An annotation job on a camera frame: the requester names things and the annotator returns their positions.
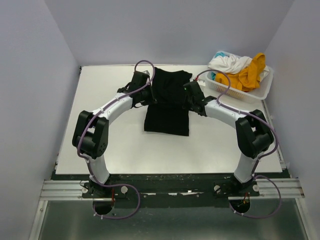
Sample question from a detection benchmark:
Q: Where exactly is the black t-shirt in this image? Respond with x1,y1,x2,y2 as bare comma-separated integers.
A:
144,67,193,137

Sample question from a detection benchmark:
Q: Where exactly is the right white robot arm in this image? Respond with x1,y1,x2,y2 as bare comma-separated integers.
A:
183,81,275,196

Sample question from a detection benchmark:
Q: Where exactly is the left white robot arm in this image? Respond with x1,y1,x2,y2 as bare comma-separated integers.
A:
72,71,156,198

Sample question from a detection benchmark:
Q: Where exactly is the white plastic laundry basket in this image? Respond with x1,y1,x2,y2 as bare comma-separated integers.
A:
204,51,274,102

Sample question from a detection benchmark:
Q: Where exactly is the teal t-shirt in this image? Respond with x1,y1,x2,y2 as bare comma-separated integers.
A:
209,51,230,81

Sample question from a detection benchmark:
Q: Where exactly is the white t-shirt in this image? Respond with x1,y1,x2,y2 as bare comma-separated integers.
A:
207,51,252,75

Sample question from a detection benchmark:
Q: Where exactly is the yellow t-shirt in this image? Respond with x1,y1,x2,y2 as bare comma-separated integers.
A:
214,53,270,92

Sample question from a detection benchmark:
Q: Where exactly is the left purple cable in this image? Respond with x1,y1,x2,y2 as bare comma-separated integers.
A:
76,59,156,221

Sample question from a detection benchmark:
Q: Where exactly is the purple cable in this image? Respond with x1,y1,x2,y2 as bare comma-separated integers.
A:
76,59,156,221
194,69,283,219

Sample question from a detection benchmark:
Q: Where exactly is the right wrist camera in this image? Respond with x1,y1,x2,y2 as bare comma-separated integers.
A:
194,77,206,87

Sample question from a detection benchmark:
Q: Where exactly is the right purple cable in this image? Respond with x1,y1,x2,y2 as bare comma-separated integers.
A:
194,69,283,219

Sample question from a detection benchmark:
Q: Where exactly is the black mounting base plate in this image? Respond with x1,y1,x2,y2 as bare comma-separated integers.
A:
82,173,260,209

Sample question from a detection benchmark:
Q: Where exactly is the aluminium extrusion rail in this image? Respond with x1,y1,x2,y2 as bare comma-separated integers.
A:
40,178,305,202

